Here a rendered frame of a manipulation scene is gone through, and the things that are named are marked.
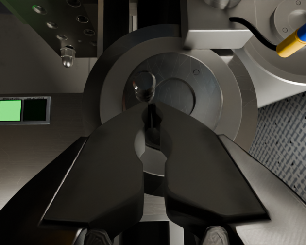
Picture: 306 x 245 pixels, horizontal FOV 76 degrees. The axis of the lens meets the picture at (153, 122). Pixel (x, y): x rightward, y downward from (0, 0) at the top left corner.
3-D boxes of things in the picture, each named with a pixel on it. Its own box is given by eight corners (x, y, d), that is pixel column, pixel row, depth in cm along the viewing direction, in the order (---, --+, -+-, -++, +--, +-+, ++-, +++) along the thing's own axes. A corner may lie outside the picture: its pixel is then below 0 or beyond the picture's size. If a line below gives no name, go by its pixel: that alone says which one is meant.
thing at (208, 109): (216, 159, 14) (112, 140, 14) (208, 158, 16) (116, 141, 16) (230, 60, 15) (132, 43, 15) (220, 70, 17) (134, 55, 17)
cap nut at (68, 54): (72, 47, 49) (71, 64, 48) (77, 54, 53) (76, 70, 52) (57, 47, 49) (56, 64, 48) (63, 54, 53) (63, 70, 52)
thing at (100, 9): (105, -120, 20) (102, 53, 17) (129, 25, 43) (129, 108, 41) (100, -120, 20) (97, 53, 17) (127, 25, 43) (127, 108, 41)
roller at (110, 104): (242, 40, 17) (243, 181, 15) (185, 106, 42) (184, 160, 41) (105, 32, 16) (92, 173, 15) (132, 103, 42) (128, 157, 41)
